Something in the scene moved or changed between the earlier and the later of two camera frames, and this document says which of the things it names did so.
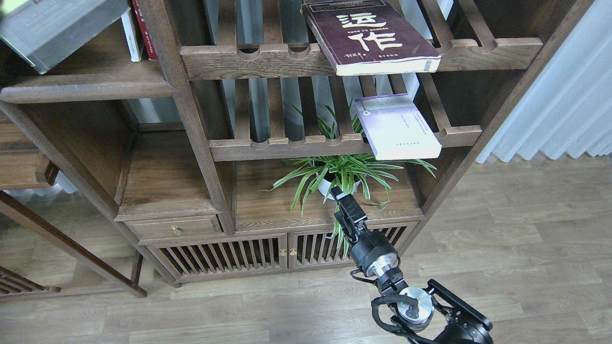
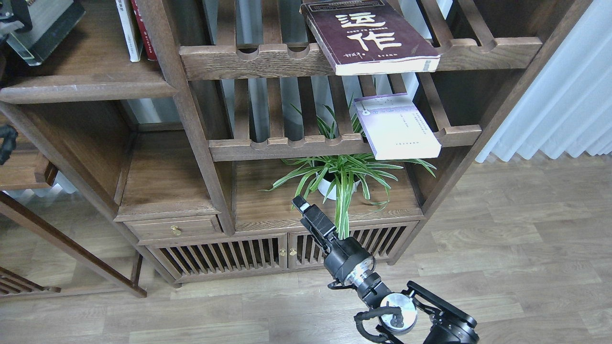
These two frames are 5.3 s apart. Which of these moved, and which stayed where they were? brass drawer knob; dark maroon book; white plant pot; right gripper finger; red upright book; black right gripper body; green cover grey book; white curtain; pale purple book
Moved: right gripper finger; black right gripper body; green cover grey book
Stayed: white plant pot; pale purple book; dark maroon book; white curtain; brass drawer knob; red upright book
